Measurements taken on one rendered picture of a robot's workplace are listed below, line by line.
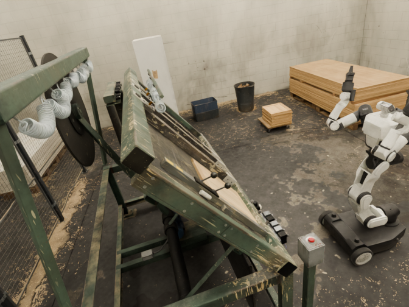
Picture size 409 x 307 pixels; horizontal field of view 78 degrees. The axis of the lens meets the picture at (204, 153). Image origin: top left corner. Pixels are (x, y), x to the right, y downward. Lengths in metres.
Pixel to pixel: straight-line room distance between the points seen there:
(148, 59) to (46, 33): 2.69
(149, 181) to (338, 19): 7.77
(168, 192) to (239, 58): 6.36
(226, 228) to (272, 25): 6.61
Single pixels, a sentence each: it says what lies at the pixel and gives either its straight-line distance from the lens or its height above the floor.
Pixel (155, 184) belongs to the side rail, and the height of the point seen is 1.71.
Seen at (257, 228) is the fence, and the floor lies 0.98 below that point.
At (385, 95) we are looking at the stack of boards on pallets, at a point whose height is 0.53.
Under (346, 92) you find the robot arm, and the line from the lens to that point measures 2.54.
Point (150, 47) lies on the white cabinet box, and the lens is 5.51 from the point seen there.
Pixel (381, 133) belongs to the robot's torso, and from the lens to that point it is 2.40.
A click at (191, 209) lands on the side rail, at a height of 1.52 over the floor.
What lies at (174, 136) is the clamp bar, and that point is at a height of 1.52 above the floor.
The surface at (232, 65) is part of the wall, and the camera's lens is 7.24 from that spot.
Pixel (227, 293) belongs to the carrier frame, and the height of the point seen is 0.79.
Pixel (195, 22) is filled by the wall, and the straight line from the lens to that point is 6.96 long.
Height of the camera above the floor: 2.31
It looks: 29 degrees down
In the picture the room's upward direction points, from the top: 11 degrees counter-clockwise
